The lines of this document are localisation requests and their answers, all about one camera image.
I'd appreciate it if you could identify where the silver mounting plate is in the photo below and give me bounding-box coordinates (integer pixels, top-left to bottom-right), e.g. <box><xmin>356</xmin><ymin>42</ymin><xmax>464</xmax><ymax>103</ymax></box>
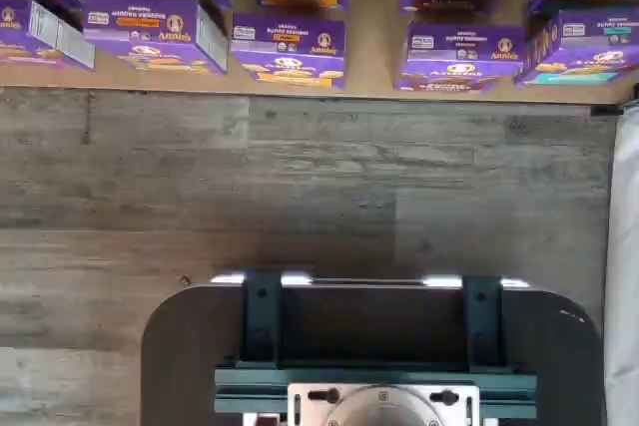
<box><xmin>287</xmin><ymin>381</ymin><xmax>481</xmax><ymax>426</ymax></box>

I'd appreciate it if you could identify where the wooden shelf board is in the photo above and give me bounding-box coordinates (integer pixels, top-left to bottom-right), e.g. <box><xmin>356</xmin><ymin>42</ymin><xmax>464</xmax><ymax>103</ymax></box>
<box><xmin>0</xmin><ymin>0</ymin><xmax>639</xmax><ymax>107</ymax></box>

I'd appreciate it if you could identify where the dark rounded base plate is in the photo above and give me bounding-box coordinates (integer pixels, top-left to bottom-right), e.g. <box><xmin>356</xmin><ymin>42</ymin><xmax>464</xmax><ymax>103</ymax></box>
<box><xmin>140</xmin><ymin>281</ymin><xmax>609</xmax><ymax>426</ymax></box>

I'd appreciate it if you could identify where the white fabric curtain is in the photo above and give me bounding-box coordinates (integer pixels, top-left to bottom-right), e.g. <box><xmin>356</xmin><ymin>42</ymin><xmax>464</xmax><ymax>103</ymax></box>
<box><xmin>604</xmin><ymin>95</ymin><xmax>639</xmax><ymax>426</ymax></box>

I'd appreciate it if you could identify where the teal metal upright bracket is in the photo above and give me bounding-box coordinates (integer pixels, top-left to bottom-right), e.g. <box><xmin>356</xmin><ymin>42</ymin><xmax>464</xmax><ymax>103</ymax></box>
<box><xmin>241</xmin><ymin>269</ymin><xmax>284</xmax><ymax>372</ymax></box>
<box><xmin>460</xmin><ymin>273</ymin><xmax>506</xmax><ymax>373</ymax></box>

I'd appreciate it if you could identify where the teal metal cross rail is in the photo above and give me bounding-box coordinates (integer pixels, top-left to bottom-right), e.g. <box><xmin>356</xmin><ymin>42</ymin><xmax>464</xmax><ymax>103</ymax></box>
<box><xmin>213</xmin><ymin>364</ymin><xmax>539</xmax><ymax>416</ymax></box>

